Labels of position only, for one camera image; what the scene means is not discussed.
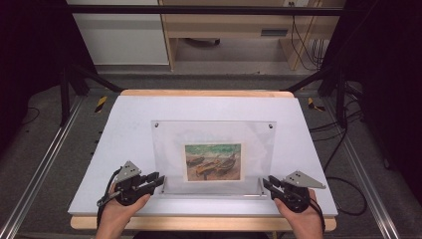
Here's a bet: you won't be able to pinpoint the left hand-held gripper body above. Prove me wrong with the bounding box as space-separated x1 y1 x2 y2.
113 160 152 207

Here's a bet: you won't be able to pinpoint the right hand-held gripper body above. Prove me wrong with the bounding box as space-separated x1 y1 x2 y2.
280 170 326 213

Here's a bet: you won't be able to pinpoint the boat painting picture card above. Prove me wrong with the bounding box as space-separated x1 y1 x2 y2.
183 142 246 183

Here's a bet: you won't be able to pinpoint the clear acrylic photo frame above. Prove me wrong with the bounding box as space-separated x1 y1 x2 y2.
150 119 277 200

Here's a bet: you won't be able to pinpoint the person's right hand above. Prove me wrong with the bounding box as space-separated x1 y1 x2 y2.
273 188 324 239

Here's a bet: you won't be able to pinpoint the person's left hand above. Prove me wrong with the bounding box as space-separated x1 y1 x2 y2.
96 183 151 239

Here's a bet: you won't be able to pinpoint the white table cover board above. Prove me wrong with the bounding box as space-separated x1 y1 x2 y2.
68 95 338 217

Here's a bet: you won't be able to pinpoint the wooden table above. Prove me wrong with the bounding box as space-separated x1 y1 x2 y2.
70 89 337 232

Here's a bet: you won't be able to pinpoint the yellow clamp left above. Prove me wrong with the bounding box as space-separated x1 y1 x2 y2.
94 96 108 114

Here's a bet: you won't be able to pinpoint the yellow clamp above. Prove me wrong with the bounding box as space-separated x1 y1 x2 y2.
94 96 108 114
307 97 326 113

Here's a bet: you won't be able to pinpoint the yellow clamp right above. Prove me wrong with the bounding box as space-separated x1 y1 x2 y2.
307 97 326 113

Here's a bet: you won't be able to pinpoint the black metal stand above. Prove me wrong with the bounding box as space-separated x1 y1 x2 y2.
282 63 349 129
59 64 124 127

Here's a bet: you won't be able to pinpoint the white cabinet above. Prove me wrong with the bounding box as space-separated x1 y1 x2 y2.
66 0 170 67

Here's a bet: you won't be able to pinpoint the dark chair base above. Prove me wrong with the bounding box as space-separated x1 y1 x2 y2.
183 37 221 47

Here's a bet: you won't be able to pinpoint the black curtain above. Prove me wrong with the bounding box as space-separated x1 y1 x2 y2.
317 0 422 203
0 0 98 150

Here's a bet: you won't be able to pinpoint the wooden desk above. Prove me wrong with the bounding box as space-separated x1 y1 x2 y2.
158 0 346 72

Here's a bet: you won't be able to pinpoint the black metal crossbar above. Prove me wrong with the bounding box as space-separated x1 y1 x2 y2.
66 4 346 17

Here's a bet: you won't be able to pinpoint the left hand-held gripper black cable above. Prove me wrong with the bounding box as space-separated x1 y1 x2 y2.
96 167 122 230

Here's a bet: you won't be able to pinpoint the hand-held gripper black cable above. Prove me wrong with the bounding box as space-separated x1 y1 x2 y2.
308 197 326 233
96 167 122 230

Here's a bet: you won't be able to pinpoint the right hand-held gripper black cable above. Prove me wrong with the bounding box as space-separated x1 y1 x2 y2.
308 197 326 233

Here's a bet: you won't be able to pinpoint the black floor cable loop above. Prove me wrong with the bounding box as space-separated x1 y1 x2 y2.
322 128 368 217

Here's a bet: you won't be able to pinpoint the aluminium floor rail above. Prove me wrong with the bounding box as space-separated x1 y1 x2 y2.
0 96 84 239
322 98 401 239

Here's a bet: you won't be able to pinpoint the black floor cables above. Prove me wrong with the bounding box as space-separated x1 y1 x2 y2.
310 99 364 142

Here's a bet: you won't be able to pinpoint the thin black floor cable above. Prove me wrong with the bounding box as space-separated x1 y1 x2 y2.
16 107 41 127

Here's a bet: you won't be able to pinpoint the hanging black cable bundle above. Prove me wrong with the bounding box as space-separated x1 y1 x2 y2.
290 1 325 72

